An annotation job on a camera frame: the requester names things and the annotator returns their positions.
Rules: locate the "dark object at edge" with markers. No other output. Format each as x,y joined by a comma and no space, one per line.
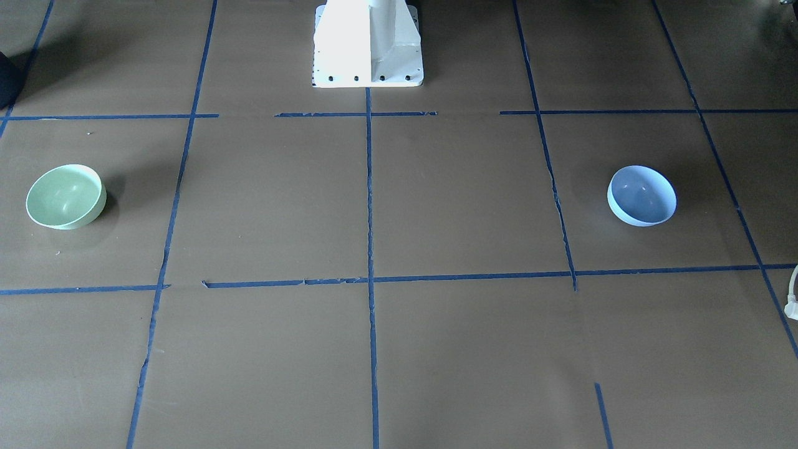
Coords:
12,81

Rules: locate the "blue bowl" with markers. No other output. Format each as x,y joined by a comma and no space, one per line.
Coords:
641,197

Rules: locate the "green bowl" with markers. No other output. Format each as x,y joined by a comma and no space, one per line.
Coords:
66,197

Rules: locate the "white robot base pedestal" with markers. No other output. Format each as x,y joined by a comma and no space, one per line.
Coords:
367,44

